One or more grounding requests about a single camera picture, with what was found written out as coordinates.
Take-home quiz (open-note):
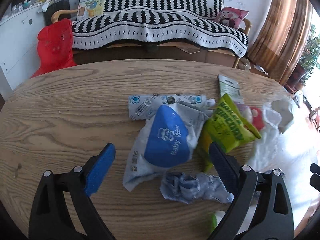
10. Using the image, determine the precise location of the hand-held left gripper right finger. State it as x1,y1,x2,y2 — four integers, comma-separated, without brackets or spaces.
207,141,295,240

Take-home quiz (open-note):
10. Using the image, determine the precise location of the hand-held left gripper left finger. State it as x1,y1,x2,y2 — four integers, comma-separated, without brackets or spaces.
28,142,117,240

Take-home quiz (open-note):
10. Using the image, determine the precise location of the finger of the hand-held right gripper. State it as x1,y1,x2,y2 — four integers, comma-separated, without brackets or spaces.
309,163,320,188

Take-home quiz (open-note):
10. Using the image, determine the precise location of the blue wrapper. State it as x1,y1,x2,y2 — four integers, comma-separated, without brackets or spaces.
160,171,234,204

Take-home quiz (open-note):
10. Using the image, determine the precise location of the green snack bag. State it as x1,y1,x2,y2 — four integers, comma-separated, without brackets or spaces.
195,93,262,173

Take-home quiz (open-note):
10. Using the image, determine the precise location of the red round object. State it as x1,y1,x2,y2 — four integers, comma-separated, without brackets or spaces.
236,104,265,132

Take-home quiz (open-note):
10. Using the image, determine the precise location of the baby wipes packet blue lid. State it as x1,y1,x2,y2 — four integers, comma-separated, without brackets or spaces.
122,101,215,193

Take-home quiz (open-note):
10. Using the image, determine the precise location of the white plastic bag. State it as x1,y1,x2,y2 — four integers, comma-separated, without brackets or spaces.
246,99,318,205

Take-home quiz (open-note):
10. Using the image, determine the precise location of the green plastic scrap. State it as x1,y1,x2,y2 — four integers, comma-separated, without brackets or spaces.
209,211,227,234

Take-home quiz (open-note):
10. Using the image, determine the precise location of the pale green carton box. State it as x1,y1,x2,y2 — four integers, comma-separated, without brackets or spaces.
217,74,244,104

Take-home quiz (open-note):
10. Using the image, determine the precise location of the crumpled grey bag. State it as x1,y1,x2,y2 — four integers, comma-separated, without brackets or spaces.
294,90,305,108

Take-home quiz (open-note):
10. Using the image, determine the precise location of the white paper scrap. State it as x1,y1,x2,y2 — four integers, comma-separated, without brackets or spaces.
250,64,268,76

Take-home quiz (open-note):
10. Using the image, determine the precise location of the beige slipper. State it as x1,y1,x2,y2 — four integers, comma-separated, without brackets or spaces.
237,59,251,71

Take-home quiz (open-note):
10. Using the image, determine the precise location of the dark red plant stand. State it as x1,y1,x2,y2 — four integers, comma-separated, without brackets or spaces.
287,64,308,91

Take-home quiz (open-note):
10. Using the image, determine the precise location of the flat cardboard piece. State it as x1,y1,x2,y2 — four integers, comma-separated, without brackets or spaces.
175,44,208,55

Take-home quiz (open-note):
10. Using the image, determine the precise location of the green potted plant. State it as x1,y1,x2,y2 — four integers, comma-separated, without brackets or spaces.
299,25,320,85

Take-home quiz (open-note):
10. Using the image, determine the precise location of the red plastic stool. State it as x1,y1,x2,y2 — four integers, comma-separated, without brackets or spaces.
30,18,77,78

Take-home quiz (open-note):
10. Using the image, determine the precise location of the brown curtain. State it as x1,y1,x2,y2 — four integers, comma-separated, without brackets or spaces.
247,0,313,85

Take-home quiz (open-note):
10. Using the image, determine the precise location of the pink cartoon cushion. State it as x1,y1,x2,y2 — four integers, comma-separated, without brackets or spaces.
214,6,250,29

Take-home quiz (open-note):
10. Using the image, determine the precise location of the white cabinet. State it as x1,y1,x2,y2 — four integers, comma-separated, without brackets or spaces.
0,1,50,93

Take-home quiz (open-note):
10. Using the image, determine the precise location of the black white striped blanket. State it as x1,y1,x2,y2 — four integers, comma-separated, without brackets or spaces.
71,0,249,58

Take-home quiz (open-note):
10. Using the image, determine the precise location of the colourful picture book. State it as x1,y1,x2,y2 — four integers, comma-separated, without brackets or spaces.
76,0,105,22

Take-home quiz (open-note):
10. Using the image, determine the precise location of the black box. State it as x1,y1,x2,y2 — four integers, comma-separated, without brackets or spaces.
44,0,70,27

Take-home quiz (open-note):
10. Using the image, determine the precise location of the wooden frame sofa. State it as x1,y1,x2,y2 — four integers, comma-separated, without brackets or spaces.
51,0,253,68

